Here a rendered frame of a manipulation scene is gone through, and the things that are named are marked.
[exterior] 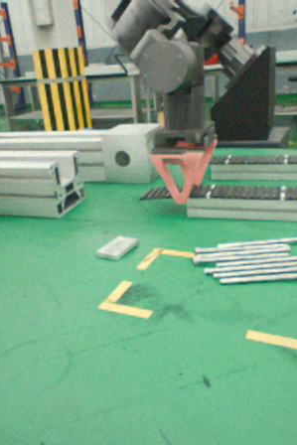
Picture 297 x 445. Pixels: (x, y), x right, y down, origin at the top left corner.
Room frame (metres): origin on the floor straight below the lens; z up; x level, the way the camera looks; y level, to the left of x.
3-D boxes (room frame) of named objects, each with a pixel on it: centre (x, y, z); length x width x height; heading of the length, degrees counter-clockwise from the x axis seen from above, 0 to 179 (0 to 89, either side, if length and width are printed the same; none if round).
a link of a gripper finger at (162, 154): (0.57, -0.05, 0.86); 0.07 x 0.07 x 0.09; 69
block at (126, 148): (0.84, 0.01, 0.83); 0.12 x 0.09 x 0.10; 160
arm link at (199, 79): (0.60, -0.06, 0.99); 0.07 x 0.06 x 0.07; 161
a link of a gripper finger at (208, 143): (0.62, -0.07, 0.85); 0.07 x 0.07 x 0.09; 69
